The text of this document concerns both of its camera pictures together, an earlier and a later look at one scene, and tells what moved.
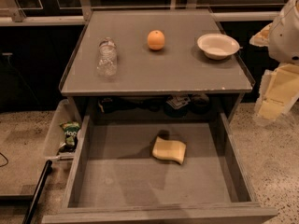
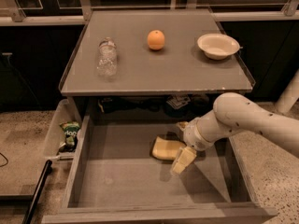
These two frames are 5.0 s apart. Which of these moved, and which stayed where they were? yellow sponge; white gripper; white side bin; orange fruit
Moved: white gripper
Stayed: white side bin; yellow sponge; orange fruit
